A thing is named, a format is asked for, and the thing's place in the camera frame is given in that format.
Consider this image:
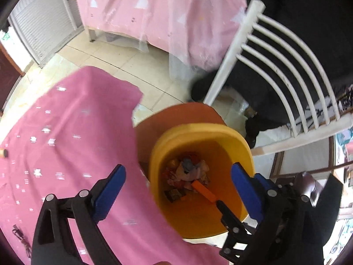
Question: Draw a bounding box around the dark brown door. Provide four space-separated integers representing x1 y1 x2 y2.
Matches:
0 43 26 111

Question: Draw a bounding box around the grey bed frame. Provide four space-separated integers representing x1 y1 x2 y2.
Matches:
86 26 98 43

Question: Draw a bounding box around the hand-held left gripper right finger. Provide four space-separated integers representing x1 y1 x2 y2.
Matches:
231 163 324 265

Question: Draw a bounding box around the yellow bin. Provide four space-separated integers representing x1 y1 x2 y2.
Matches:
149 124 255 239

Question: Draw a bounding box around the white slatted chair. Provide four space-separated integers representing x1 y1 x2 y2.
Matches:
203 0 353 158

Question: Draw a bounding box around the white louvered cabinet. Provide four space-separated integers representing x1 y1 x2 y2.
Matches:
8 0 84 68

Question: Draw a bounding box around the red printed packet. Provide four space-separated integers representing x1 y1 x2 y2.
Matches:
167 171 183 189

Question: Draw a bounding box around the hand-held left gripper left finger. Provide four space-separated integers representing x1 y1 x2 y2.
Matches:
31 164 127 265

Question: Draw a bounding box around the pink printed sheet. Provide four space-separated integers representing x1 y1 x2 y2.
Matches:
76 0 249 71

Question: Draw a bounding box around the dark cloth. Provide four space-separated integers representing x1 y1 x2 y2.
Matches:
190 0 353 150

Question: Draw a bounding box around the pink tablecloth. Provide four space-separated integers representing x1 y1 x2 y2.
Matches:
0 66 221 265

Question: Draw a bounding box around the orange plastic stool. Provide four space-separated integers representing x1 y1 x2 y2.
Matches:
134 103 229 169

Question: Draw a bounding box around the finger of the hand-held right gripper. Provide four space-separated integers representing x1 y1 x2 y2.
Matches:
216 199 255 264
254 173 278 192

